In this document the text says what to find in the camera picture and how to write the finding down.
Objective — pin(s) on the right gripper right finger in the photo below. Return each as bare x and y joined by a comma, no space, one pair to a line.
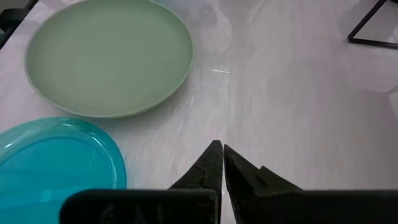
248,186

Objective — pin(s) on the pale green plate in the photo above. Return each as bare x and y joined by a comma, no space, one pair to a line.
105,59

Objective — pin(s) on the wooden shelf black metal legs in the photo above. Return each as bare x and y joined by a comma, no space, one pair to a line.
373,43

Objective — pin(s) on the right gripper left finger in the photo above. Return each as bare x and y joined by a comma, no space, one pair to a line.
205,174

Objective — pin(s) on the translucent teal plate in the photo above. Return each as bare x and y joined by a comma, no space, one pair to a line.
46,168

